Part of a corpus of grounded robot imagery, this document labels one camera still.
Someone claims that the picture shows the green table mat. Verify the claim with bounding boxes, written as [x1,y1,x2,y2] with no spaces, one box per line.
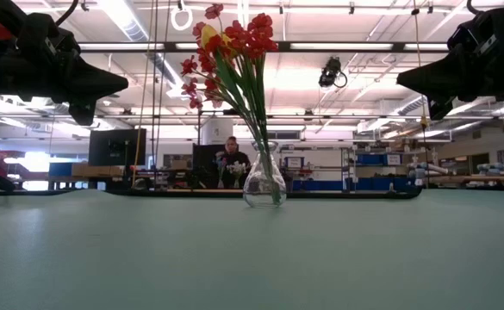
[0,188,504,310]

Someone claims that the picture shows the person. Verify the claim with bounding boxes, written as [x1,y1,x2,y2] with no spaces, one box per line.
[214,135,253,190]

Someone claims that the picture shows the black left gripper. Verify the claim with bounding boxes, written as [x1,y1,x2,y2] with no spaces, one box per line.
[16,13,129,127]

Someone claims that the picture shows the black monitor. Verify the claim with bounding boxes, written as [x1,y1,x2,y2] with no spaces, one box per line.
[191,142,219,173]
[88,127,148,168]

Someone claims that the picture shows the wooden workbench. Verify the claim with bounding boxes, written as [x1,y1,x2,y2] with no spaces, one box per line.
[423,174,504,190]

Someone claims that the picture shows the purple background flowers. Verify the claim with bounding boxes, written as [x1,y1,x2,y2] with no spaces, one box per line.
[215,155,228,189]

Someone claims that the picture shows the white hanging ring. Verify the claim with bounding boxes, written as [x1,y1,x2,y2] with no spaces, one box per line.
[170,3,194,32]

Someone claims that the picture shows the white background flower bouquet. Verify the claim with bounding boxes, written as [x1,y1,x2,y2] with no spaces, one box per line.
[227,159,249,189]

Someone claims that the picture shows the cardboard box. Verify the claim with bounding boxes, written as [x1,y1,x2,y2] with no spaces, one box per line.
[71,162,127,179]

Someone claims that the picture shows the yellow hanging cable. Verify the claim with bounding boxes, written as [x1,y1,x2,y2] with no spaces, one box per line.
[413,0,430,187]
[131,0,150,187]

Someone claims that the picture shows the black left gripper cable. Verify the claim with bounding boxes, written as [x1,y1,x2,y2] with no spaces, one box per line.
[55,0,81,27]

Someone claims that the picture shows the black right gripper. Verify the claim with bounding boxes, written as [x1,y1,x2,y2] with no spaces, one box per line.
[396,8,504,121]

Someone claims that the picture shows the black overhead camera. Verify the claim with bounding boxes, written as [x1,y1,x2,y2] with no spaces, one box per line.
[318,55,349,90]

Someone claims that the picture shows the red storage bins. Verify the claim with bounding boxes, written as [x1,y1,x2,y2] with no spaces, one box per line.
[0,149,25,174]

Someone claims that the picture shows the clear glass vase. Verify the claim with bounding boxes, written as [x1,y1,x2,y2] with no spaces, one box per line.
[242,140,288,209]

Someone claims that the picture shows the white cylinder tank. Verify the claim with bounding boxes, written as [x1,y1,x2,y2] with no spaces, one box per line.
[201,118,234,146]

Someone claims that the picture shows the blue bin shelf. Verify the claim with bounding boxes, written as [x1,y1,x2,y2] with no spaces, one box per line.
[291,146,413,193]

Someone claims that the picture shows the red blossom spray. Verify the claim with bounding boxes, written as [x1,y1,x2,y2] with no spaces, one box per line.
[179,3,278,204]

